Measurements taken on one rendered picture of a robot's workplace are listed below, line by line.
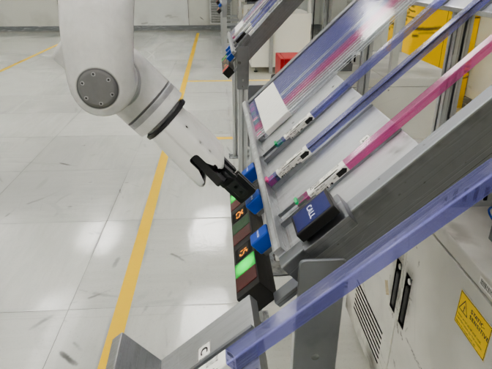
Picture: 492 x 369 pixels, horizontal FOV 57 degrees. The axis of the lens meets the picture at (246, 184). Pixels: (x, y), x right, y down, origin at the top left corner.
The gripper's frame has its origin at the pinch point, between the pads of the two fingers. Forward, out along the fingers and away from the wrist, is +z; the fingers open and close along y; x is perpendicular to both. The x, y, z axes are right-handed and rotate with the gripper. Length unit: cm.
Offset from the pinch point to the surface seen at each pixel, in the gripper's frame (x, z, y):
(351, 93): 21.9, 3.7, -7.9
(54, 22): -258, -172, -860
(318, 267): 6.7, 2.6, 25.4
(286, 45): 25, 81, -449
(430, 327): 5.0, 46.2, -0.2
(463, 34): 53, 28, -50
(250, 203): -0.4, 2.8, 1.1
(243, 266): -4.7, 4.7, 11.5
